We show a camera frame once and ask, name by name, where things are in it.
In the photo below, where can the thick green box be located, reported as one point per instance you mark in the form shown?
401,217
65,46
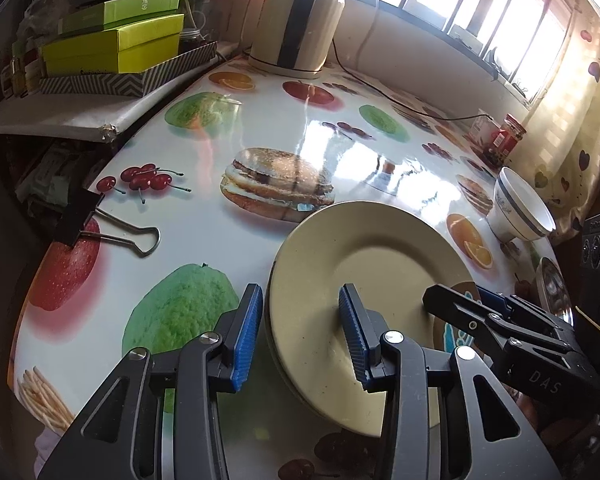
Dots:
105,50

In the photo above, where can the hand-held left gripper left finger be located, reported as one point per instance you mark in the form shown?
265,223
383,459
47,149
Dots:
245,340

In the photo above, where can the white board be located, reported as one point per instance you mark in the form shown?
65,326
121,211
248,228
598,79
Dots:
55,120

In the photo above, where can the stainless steel bowl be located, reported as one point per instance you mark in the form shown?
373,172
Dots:
555,287

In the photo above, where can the grey zigzag patterned box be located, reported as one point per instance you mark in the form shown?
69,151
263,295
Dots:
145,80

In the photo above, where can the black binder clip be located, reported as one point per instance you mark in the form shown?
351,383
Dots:
75,215

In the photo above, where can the red label glass jar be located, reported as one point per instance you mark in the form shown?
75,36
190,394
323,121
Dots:
505,142

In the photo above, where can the heart patterned curtain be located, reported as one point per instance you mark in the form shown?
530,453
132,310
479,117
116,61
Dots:
575,110

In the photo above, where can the thin green box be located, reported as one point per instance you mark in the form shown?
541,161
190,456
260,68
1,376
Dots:
130,7

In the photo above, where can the pale yellow plate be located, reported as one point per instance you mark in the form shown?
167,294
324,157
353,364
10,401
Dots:
279,370
380,260

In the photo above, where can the row of small bottles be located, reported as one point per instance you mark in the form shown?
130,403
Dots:
15,70

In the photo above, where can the cream and black electric kettle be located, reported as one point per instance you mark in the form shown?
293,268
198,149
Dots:
300,30

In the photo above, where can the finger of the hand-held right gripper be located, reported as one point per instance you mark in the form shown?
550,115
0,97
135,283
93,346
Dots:
510,306
460,310

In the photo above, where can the window with metal bars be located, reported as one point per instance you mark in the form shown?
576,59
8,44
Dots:
447,31

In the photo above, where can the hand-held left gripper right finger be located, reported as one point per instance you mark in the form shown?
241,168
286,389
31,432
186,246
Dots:
355,340

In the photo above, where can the large white striped ceramic bowl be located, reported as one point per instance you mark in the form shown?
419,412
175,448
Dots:
510,215

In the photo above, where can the fruit printed tablecloth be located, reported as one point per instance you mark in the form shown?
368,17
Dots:
190,240

